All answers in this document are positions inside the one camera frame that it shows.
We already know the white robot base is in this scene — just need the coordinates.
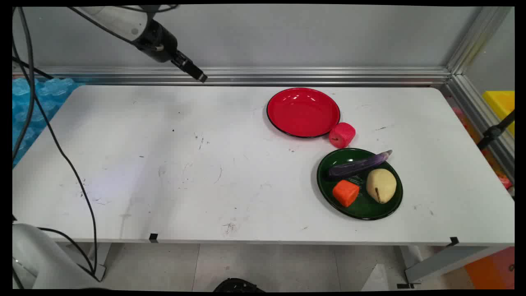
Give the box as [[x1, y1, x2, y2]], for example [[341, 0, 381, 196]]
[[12, 223, 103, 290]]

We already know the pink cylinder block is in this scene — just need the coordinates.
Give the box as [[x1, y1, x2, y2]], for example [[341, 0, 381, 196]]
[[328, 122, 357, 149]]

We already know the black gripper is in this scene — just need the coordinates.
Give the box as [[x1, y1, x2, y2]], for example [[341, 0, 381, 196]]
[[132, 19, 208, 83]]

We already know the horizontal aluminium frame rail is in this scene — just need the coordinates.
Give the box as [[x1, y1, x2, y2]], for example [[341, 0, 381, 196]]
[[12, 67, 452, 87]]

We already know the pale yellow toy pear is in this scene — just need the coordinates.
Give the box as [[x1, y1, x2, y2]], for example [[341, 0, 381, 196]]
[[366, 168, 398, 204]]

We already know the long black cable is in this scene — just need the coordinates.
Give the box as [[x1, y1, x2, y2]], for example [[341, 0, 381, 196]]
[[12, 38, 100, 281], [12, 6, 36, 162]]

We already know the orange toy carrot chunk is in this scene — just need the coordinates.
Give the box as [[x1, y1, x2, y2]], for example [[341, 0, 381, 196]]
[[332, 180, 361, 208]]

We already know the grey table leg foot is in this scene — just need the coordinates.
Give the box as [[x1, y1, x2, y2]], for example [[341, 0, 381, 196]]
[[397, 245, 496, 289]]

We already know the blue foam puzzle mat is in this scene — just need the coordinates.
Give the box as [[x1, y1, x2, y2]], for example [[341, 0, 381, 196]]
[[12, 77, 85, 167]]

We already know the white table leg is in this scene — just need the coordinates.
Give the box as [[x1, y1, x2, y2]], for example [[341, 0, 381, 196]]
[[91, 243, 112, 282]]

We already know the purple toy eggplant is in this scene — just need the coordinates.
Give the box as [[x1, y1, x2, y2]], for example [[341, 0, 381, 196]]
[[328, 150, 393, 178]]

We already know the black round object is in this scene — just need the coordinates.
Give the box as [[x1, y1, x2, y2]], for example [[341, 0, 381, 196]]
[[212, 278, 267, 293]]

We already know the red round plate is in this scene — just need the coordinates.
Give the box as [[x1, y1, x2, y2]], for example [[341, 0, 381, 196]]
[[266, 87, 341, 139]]

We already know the aluminium frame side rail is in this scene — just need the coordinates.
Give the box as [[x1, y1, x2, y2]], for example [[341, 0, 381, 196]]
[[442, 74, 515, 183]]

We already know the yellow plastic box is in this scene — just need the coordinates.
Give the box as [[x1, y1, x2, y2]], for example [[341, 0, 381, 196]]
[[482, 90, 515, 137]]

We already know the dark green round plate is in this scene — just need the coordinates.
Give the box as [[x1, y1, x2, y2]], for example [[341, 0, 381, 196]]
[[316, 148, 404, 221]]

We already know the short black cable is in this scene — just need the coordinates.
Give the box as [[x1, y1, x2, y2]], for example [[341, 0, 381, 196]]
[[12, 56, 55, 80]]

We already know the aluminium frame corner post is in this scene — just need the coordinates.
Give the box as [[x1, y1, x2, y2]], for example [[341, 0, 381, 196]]
[[446, 6, 512, 75]]

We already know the orange box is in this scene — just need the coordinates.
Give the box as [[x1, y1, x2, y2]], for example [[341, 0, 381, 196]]
[[464, 247, 515, 290]]

